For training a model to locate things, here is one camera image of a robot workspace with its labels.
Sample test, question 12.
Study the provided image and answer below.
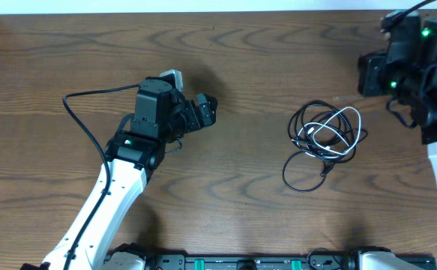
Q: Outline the camera cable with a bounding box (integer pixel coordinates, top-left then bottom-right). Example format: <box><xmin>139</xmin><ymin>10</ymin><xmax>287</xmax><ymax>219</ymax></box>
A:
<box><xmin>61</xmin><ymin>83</ymin><xmax>141</xmax><ymax>270</ymax></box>
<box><xmin>385</xmin><ymin>0</ymin><xmax>437</xmax><ymax>27</ymax></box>

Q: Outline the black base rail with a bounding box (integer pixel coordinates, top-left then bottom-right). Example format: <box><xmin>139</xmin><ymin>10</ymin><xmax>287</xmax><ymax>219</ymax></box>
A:
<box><xmin>103</xmin><ymin>243</ymin><xmax>437</xmax><ymax>270</ymax></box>

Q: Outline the white USB cable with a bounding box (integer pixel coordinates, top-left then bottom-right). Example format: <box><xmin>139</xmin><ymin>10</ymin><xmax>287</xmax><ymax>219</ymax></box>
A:
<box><xmin>296</xmin><ymin>106</ymin><xmax>364</xmax><ymax>158</ymax></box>

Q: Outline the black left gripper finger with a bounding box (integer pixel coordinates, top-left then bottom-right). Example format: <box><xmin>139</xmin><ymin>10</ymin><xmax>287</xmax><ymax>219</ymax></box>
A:
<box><xmin>197</xmin><ymin>101</ymin><xmax>215</xmax><ymax>127</ymax></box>
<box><xmin>196</xmin><ymin>93</ymin><xmax>217</xmax><ymax>111</ymax></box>

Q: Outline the black USB cable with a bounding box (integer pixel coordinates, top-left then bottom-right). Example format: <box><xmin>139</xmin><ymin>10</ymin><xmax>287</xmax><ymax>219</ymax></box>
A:
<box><xmin>281</xmin><ymin>99</ymin><xmax>369</xmax><ymax>194</ymax></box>

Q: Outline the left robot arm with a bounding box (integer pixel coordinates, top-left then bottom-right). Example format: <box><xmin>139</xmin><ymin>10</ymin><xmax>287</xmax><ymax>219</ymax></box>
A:
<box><xmin>38</xmin><ymin>70</ymin><xmax>218</xmax><ymax>269</ymax></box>

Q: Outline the left camera cable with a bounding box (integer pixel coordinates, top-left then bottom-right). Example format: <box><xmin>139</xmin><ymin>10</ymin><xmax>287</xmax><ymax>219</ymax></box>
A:
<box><xmin>61</xmin><ymin>83</ymin><xmax>141</xmax><ymax>270</ymax></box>

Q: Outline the right camera cable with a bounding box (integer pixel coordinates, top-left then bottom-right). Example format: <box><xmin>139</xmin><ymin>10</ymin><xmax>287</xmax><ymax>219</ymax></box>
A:
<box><xmin>385</xmin><ymin>0</ymin><xmax>437</xmax><ymax>27</ymax></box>

